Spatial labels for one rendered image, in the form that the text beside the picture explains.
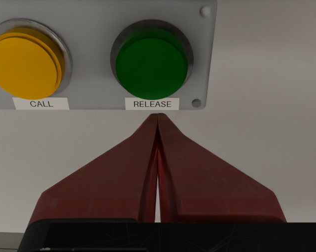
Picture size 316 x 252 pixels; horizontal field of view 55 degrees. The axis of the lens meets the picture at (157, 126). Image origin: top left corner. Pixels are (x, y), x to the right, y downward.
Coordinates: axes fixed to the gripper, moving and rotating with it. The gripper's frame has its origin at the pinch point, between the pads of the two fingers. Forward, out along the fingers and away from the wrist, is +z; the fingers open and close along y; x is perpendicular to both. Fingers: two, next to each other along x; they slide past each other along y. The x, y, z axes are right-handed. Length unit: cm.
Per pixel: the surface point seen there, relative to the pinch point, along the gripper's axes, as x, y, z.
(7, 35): -2.3, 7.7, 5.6
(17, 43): -1.9, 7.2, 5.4
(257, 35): 1.6, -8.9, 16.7
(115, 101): 2.3, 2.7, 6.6
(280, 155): 15.8, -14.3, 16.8
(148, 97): 1.3, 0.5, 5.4
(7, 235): 156, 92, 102
